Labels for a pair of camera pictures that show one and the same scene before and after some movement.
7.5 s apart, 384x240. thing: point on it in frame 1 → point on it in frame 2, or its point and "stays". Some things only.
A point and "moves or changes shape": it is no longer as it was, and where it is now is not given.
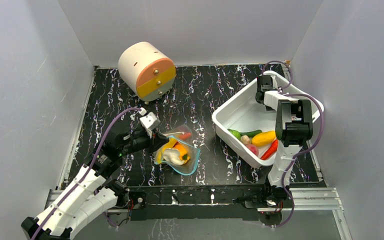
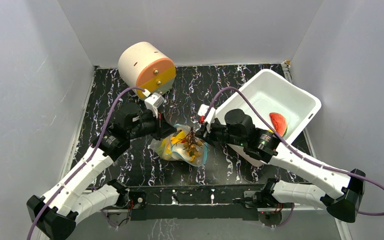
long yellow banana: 169,144 → 177,139
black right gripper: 264,93 → 208,131
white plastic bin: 243,112 stays
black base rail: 193,202 stays
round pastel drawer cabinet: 147,70 stays
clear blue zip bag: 180,153 moves or changes shape
